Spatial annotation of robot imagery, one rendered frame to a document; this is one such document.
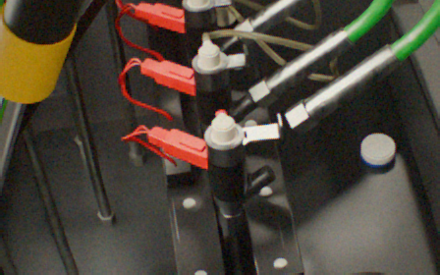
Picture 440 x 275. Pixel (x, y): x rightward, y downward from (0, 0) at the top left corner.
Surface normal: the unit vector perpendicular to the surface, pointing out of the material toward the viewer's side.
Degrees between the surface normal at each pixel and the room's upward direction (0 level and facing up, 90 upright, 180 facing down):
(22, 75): 89
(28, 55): 89
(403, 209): 0
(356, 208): 0
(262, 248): 0
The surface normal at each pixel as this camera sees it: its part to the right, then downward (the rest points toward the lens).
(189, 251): -0.07, -0.70
